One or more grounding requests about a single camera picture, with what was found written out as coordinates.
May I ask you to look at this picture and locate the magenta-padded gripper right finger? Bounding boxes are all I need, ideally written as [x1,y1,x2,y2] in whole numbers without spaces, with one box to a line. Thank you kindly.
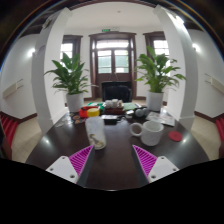
[130,144,180,188]

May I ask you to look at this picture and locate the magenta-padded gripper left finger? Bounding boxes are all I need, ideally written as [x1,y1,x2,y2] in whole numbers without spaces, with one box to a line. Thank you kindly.
[45,144,97,190]

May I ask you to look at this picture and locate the clear yellow-capped drink bottle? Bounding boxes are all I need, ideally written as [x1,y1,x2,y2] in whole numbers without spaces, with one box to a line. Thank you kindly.
[84,107,108,151]

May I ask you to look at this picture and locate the flat round red coaster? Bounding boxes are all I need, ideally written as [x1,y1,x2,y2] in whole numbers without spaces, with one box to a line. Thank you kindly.
[167,130,184,143]

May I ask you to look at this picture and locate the white speckled mug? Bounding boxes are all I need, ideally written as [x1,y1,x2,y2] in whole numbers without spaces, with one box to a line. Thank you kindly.
[129,120,165,147]

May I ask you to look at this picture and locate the printed paper sheets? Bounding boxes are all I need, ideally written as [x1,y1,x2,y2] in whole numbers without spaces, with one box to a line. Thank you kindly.
[145,110,176,128]

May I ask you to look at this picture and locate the red snack package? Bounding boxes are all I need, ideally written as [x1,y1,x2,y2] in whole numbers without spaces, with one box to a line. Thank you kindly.
[78,105,100,119]

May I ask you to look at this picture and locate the small black device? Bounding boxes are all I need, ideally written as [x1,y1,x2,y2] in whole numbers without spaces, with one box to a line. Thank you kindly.
[101,114,120,125]

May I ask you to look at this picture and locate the red carpeted staircase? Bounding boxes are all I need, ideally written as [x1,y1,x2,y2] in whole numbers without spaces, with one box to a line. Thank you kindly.
[214,116,224,144]
[0,113,20,148]

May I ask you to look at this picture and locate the green notebook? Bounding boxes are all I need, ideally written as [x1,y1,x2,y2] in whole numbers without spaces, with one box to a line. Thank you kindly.
[122,102,138,111]

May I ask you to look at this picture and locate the box of snacks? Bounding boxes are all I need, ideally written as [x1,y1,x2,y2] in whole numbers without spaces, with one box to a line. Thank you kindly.
[104,98,125,115]

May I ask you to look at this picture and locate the black chair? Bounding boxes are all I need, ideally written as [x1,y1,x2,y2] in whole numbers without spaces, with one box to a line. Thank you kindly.
[101,81,133,103]

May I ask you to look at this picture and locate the leafy plant in white pot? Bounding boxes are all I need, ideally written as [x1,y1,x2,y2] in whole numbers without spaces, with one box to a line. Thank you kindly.
[44,52,100,113]
[134,45,187,112]

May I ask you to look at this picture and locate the dark-framed window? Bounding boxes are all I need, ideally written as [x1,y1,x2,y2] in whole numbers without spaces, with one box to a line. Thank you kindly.
[143,31,171,61]
[60,34,84,69]

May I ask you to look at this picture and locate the dark wooden double door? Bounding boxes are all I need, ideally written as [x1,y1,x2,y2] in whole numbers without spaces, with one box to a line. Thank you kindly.
[88,31,138,100]

